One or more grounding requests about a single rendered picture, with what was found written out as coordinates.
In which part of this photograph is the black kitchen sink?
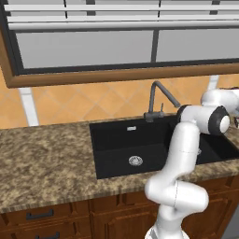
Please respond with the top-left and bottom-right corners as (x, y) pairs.
(89, 115), (239, 180)

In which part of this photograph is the brown wooden cupboard door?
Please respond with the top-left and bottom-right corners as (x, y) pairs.
(89, 190), (161, 239)
(182, 176), (239, 239)

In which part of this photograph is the dark grey tap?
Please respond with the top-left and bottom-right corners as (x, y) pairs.
(143, 80), (182, 123)

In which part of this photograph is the window with white blinds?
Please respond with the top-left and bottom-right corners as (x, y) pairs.
(0, 0), (239, 89)

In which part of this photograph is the brown wooden drawer front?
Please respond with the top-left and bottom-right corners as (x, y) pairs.
(0, 216), (93, 239)
(0, 200), (91, 231)

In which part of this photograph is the black drawer handle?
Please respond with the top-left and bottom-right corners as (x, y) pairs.
(34, 232), (61, 239)
(25, 208), (55, 221)

